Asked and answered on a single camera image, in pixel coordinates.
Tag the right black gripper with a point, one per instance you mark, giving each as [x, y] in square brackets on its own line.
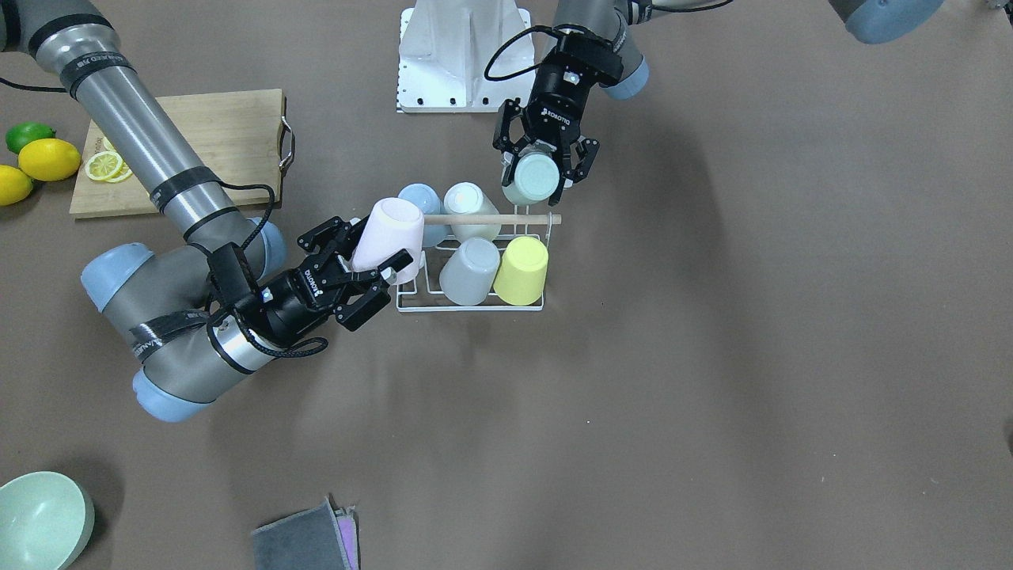
[290, 304]

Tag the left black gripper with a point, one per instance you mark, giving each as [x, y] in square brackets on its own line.
[557, 103]

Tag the green plastic cup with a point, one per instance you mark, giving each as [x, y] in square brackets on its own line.
[536, 179]

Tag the pink plastic cup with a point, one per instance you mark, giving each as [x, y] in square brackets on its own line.
[393, 224]

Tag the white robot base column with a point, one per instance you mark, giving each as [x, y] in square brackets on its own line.
[443, 52]

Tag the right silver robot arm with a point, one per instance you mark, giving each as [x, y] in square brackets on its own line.
[160, 303]

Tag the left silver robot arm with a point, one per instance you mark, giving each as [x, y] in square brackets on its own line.
[614, 20]

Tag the white cup holder rack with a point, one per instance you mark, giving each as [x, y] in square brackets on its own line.
[424, 295]

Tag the grey plastic cup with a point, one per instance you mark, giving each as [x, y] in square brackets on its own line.
[467, 277]

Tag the cream plastic cup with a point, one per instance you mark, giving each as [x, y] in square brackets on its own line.
[469, 199]

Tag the light blue plastic cup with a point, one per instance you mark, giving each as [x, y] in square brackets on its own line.
[430, 203]

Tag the yellow plastic cup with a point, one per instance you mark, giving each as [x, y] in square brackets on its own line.
[520, 280]

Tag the bamboo cutting board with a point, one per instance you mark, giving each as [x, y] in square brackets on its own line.
[238, 135]

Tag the grey folded cloth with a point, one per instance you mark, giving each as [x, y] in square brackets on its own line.
[324, 537]

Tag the lemon slice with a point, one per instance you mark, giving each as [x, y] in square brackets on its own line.
[120, 176]
[103, 165]

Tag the yellow lemon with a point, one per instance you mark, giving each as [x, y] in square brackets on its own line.
[15, 185]
[49, 160]

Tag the green lime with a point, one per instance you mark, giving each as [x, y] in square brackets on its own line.
[24, 133]

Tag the green ceramic bowl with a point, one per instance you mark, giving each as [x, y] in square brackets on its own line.
[46, 521]

